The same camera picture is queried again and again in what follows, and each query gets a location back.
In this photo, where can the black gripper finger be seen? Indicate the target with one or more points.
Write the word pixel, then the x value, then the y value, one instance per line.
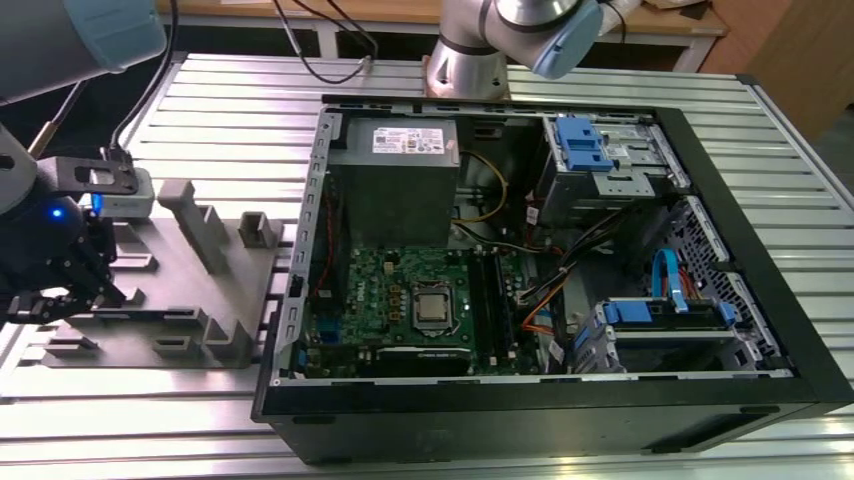
pixel 47 307
pixel 93 270

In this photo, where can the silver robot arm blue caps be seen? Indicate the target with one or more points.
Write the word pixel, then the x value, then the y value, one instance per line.
pixel 467 75

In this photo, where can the grey parts rack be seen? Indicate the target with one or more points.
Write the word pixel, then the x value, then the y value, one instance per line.
pixel 180 280

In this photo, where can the blue motherboard connector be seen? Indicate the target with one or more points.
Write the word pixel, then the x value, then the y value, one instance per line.
pixel 330 332

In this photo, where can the green motherboard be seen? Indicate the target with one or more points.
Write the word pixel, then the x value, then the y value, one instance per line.
pixel 374 280

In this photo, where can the grey power supply unit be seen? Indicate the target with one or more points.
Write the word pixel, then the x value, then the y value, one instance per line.
pixel 394 200

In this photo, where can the black CPU socket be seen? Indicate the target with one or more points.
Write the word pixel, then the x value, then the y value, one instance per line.
pixel 434 286

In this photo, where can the black graphics card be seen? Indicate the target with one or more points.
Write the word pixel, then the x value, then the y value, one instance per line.
pixel 414 360

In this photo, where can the silver CPU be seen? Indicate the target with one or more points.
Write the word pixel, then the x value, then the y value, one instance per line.
pixel 432 306

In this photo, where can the black PC case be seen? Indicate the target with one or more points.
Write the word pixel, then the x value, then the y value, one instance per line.
pixel 467 420

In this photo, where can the blue disk carrier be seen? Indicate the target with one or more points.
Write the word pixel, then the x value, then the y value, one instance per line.
pixel 579 145
pixel 630 312

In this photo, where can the metal drive cage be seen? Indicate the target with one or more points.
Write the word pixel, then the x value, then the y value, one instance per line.
pixel 674 340
pixel 634 185

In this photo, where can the brown wooden cabinet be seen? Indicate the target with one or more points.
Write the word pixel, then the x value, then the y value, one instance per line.
pixel 801 50

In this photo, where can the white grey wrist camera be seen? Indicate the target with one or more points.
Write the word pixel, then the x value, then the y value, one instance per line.
pixel 123 202

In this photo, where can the wooden desk white frame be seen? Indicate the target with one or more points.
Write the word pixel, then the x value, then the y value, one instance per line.
pixel 674 22

